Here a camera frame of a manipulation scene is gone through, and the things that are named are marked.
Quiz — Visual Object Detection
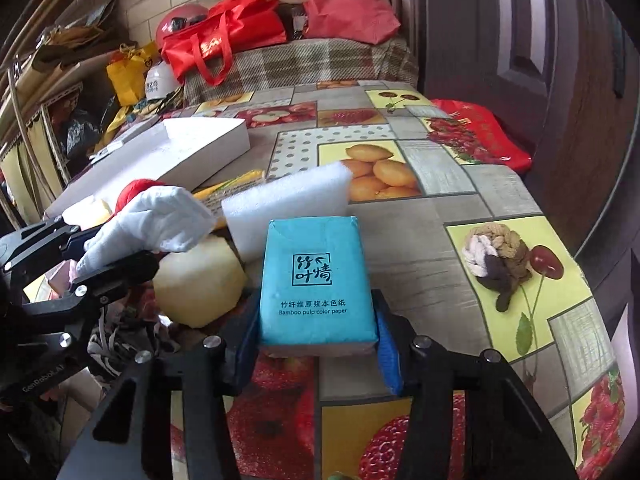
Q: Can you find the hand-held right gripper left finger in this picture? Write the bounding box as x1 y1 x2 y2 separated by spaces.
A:
57 290 262 480

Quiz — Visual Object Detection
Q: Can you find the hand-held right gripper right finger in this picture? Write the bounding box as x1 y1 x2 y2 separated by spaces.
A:
371 291 581 480

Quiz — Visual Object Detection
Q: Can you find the red tote bag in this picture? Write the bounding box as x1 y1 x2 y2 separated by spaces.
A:
161 0 288 86

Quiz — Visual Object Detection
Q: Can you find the yellow printed packet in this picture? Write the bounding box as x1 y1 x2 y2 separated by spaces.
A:
192 169 264 202

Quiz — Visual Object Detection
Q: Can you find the metal storage shelf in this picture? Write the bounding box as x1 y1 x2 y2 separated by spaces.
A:
0 0 141 201

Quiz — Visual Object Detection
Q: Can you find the blue tissue pack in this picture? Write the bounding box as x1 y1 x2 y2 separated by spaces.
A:
258 216 379 359

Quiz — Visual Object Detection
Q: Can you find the yellow shelf curtain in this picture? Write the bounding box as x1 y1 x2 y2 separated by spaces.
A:
0 120 66 201

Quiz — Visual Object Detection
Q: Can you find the chrome tube rack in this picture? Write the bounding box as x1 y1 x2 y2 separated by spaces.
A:
6 66 68 203

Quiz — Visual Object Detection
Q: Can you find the white shallow box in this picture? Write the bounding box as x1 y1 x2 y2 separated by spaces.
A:
44 117 251 221

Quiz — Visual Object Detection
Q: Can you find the dark wooden door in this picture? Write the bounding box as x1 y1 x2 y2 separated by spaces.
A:
420 0 640 261

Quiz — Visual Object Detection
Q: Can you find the white foam block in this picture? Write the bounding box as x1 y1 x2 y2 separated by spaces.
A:
221 161 354 261

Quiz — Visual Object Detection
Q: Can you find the red printed bag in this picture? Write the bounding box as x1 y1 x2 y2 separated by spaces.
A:
431 99 532 175

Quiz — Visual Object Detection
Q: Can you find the black plastic bag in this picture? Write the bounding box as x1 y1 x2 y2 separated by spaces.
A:
60 107 103 148

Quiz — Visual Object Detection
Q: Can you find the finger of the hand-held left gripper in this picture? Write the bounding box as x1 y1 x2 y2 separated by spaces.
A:
25 250 161 353
0 216 103 273

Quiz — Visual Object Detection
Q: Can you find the plaid blanket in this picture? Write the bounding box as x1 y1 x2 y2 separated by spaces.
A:
182 37 418 106

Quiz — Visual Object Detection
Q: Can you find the red non-woven bag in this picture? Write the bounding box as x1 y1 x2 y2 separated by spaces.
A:
302 0 402 46

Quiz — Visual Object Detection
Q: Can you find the pink helmet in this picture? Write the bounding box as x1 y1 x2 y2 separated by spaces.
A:
155 3 211 51

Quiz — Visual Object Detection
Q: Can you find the white glove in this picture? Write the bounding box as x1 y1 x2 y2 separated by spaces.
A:
75 185 217 278

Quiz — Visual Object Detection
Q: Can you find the red cloth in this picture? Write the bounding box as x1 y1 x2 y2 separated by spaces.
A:
114 177 168 216

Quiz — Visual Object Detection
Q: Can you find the white helmet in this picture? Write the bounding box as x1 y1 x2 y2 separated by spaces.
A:
144 62 182 101

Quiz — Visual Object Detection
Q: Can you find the stack of flattened cardboard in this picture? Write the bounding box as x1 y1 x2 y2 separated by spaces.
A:
30 0 136 76

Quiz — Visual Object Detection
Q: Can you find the yellow bag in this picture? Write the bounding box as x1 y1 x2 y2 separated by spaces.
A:
106 42 158 107

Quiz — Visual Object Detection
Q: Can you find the pale yellow sponge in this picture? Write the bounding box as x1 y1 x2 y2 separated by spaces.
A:
152 234 249 330
64 195 114 229

